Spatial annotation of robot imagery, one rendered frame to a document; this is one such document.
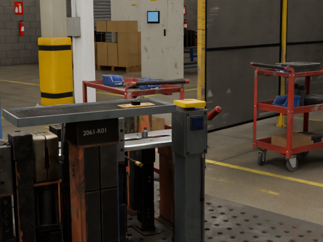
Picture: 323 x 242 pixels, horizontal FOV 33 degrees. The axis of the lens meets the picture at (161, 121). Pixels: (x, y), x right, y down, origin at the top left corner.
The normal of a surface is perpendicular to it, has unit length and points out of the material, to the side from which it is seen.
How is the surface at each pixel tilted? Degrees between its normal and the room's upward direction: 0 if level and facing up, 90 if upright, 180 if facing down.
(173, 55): 90
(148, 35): 90
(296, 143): 90
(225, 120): 81
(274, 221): 0
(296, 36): 88
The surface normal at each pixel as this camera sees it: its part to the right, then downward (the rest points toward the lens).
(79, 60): -0.68, 0.14
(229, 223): 0.00, -0.98
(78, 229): -0.88, 0.09
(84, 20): 0.73, 0.12
